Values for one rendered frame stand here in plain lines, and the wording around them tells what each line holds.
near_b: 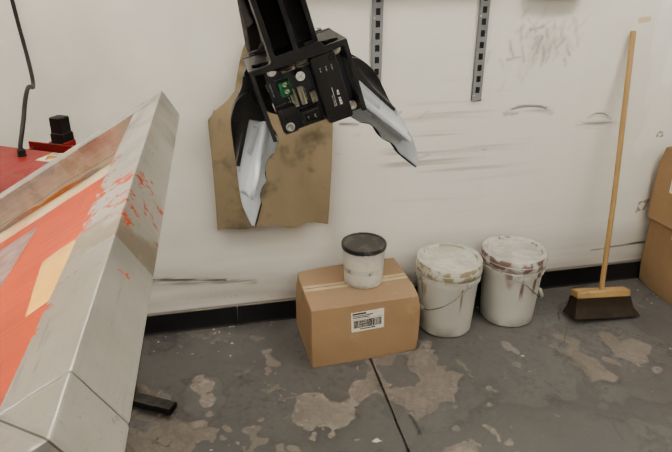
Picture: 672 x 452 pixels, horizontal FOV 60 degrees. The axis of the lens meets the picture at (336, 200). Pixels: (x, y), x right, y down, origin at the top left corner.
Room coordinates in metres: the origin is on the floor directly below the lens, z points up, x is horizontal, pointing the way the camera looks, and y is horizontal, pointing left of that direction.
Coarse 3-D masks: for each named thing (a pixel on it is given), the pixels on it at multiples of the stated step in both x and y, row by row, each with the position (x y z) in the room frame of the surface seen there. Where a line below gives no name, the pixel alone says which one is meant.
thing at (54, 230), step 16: (80, 192) 0.62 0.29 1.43; (96, 192) 0.58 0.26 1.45; (64, 208) 0.59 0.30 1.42; (80, 208) 0.55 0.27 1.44; (32, 224) 0.60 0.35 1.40; (48, 224) 0.56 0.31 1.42; (64, 224) 0.53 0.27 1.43; (80, 224) 0.50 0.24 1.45; (16, 240) 0.57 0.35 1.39; (32, 240) 0.54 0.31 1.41; (48, 240) 0.51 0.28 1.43; (64, 240) 0.48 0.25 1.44; (0, 256) 0.54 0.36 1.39; (16, 256) 0.51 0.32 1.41; (32, 256) 0.48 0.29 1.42; (48, 256) 0.46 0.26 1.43; (0, 272) 0.49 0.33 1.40; (16, 272) 0.47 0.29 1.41; (32, 272) 0.44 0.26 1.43; (0, 288) 0.45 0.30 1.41; (16, 288) 0.42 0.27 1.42
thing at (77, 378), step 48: (96, 144) 0.67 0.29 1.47; (144, 144) 0.50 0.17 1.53; (48, 192) 0.66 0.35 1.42; (144, 192) 0.41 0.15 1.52; (96, 240) 0.32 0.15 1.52; (144, 240) 0.35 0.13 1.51; (96, 288) 0.25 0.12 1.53; (144, 288) 0.30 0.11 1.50; (48, 336) 0.23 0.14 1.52; (96, 336) 0.22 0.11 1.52; (48, 384) 0.19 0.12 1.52; (96, 384) 0.20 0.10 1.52; (0, 432) 0.17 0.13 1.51; (48, 432) 0.16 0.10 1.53; (96, 432) 0.17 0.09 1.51
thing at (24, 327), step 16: (32, 288) 0.40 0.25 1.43; (0, 304) 0.41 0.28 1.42; (16, 304) 0.39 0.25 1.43; (0, 320) 0.38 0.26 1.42; (16, 320) 0.36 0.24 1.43; (32, 320) 0.34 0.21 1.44; (0, 336) 0.35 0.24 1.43; (16, 336) 0.33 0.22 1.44; (0, 352) 0.32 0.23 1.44; (16, 352) 0.31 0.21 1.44; (0, 368) 0.30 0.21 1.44; (16, 368) 0.29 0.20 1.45; (0, 384) 0.28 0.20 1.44; (0, 400) 0.26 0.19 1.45
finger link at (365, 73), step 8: (352, 56) 0.47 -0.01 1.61; (360, 64) 0.47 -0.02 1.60; (360, 72) 0.47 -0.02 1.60; (368, 72) 0.47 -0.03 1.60; (360, 80) 0.47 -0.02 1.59; (368, 80) 0.47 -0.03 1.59; (376, 80) 0.47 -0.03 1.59; (368, 88) 0.47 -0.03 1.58; (376, 88) 0.47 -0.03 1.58; (384, 96) 0.48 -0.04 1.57
